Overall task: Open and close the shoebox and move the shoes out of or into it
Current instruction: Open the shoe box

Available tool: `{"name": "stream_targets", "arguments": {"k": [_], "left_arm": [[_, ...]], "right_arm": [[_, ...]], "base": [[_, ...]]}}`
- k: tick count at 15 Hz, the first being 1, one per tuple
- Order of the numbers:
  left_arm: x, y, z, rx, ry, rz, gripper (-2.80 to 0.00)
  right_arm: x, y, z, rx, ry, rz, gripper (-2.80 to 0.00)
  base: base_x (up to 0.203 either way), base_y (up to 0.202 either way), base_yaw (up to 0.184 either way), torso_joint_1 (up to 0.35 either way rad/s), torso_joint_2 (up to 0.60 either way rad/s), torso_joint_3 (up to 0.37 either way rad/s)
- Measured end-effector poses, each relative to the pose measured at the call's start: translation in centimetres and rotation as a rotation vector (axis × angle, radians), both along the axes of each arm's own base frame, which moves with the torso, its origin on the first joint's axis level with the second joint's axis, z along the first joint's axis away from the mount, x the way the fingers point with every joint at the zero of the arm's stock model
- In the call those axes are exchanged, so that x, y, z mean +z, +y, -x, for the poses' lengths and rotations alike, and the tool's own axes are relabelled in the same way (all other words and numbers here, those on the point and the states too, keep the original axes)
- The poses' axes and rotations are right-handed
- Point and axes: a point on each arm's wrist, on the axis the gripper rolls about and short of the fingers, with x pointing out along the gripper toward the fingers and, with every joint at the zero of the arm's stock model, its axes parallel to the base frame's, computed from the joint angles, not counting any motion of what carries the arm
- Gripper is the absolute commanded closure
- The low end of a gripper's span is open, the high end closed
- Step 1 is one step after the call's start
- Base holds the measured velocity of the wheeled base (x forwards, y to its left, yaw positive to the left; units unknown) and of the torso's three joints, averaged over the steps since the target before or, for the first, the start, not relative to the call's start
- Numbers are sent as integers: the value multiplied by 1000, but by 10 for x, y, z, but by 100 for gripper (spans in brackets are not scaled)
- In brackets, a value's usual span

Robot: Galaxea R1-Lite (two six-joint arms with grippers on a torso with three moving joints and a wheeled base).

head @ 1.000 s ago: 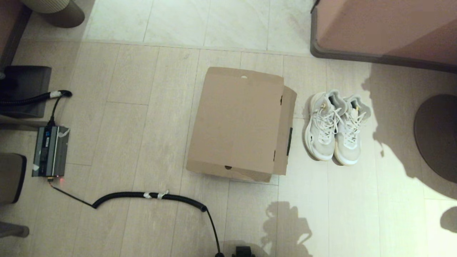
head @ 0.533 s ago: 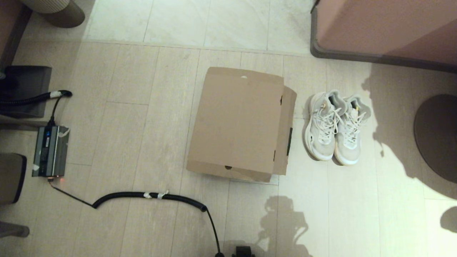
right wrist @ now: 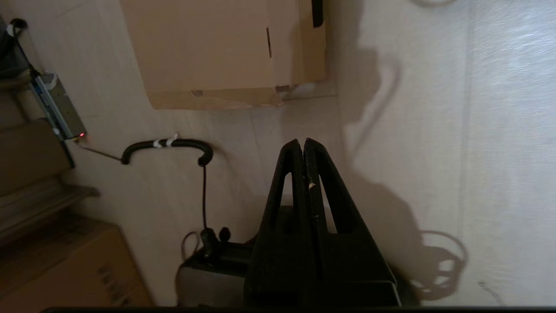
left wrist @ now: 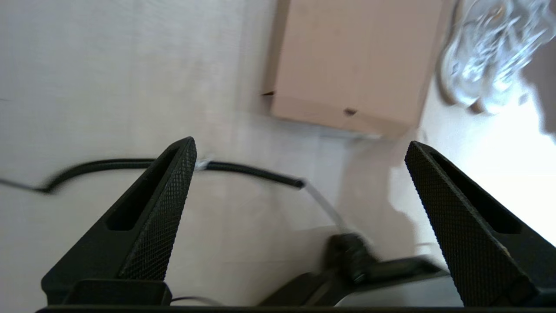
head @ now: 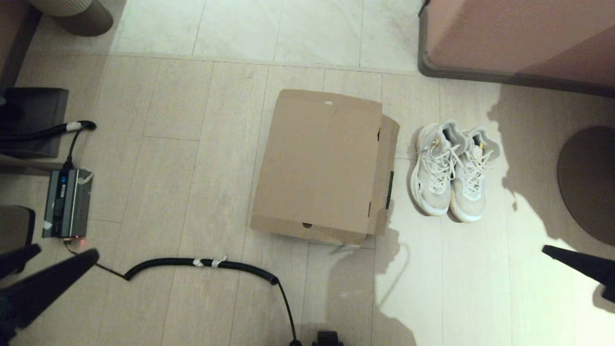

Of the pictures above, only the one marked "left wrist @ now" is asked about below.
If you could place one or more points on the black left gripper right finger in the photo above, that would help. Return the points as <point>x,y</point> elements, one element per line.
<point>482,234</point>

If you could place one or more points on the robot base chassis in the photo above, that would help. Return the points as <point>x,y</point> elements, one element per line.
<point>369,269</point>

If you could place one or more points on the white sneaker orange logo print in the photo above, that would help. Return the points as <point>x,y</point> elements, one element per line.
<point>517,43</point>

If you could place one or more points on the brown cardboard shoe box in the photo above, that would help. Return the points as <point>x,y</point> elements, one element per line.
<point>352,65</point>

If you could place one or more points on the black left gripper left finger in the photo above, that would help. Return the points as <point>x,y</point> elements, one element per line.
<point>143,226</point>

